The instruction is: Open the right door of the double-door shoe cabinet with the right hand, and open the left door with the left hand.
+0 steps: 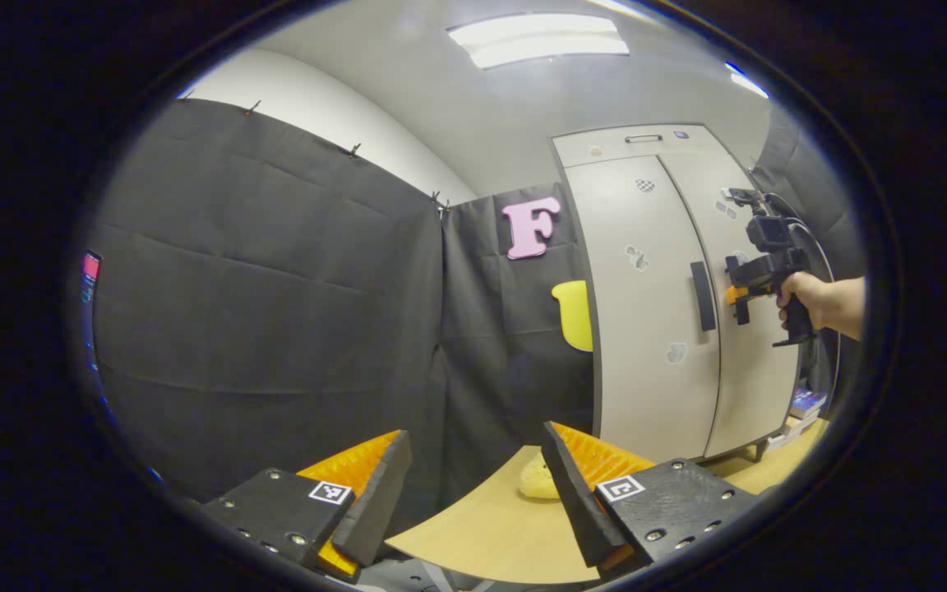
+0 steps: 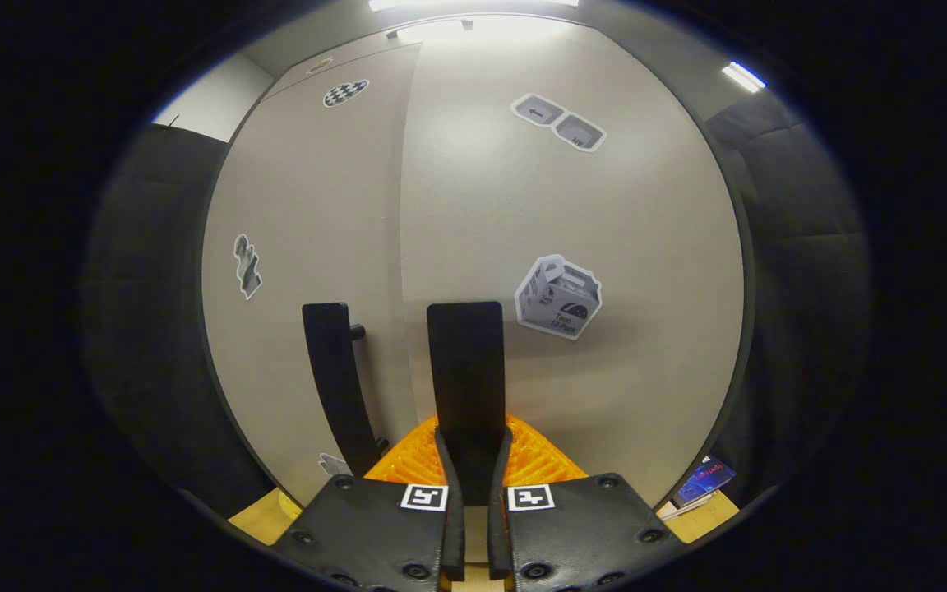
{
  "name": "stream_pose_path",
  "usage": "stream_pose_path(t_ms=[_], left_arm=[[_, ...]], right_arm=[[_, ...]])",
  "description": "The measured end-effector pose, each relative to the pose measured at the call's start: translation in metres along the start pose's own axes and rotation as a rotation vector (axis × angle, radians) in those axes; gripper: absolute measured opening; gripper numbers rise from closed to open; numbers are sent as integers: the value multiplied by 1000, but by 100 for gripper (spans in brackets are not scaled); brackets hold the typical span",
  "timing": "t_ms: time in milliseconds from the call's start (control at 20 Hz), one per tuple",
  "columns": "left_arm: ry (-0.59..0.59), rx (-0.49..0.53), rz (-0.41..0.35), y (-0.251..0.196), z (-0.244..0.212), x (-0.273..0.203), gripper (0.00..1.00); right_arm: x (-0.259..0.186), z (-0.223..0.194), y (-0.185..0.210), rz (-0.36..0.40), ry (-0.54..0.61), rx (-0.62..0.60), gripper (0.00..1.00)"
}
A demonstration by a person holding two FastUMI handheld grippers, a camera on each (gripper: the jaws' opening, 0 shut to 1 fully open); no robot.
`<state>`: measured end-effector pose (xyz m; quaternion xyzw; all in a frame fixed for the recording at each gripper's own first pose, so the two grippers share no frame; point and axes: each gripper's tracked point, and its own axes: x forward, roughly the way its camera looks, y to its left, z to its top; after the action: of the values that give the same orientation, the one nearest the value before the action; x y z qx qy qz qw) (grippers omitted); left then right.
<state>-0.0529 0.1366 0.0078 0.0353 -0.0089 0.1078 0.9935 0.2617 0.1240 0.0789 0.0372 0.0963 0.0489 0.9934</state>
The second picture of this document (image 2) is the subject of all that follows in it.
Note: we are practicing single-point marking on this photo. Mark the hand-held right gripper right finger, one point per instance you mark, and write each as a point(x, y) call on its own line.
point(498, 534)

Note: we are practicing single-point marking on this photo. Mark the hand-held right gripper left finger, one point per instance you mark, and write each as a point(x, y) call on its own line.
point(455, 534)

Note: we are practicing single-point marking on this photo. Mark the grey double-door shoe cabinet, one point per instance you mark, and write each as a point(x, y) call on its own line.
point(749, 312)

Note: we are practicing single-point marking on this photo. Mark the grey shoe cabinet door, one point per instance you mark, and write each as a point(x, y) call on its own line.
point(605, 214)
point(309, 205)

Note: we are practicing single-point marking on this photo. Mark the grey cabinet drawer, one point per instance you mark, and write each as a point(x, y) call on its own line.
point(358, 53)

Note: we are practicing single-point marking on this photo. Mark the blue book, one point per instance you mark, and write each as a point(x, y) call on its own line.
point(705, 479)

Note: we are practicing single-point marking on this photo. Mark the small ceiling light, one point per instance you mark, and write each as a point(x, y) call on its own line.
point(743, 76)

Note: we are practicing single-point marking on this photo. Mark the large ceiling light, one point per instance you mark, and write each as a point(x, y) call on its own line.
point(473, 3)

